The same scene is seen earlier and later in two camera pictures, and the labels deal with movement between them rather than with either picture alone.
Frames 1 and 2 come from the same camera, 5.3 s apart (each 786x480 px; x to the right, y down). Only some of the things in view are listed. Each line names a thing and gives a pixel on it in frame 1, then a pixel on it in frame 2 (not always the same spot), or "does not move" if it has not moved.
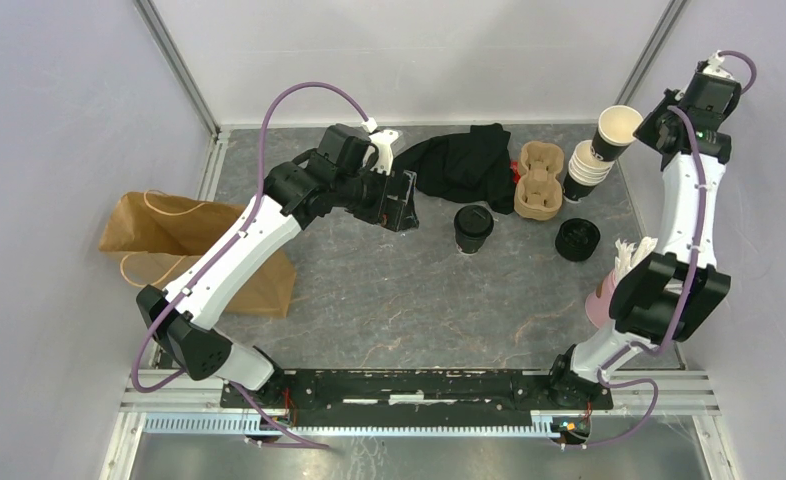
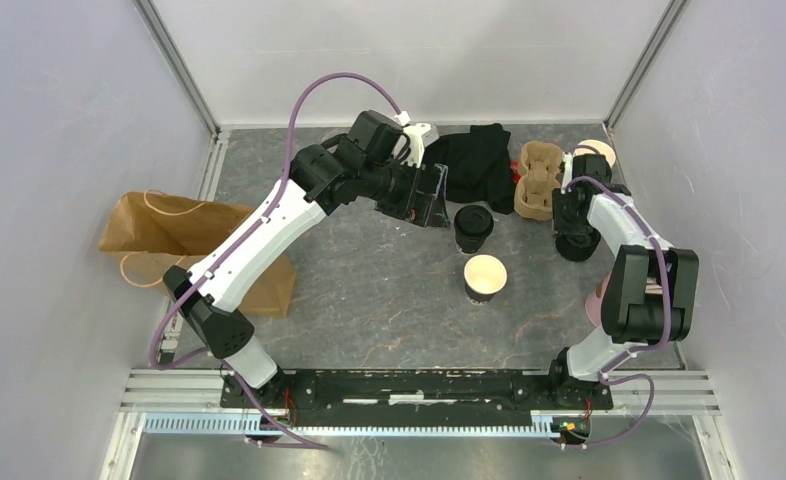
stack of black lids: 576,239 does not move
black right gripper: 645,132 to 559,223
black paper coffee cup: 615,132 to 484,276
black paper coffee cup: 469,244 does not move
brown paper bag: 156,235 does not move
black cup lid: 473,221 does not move
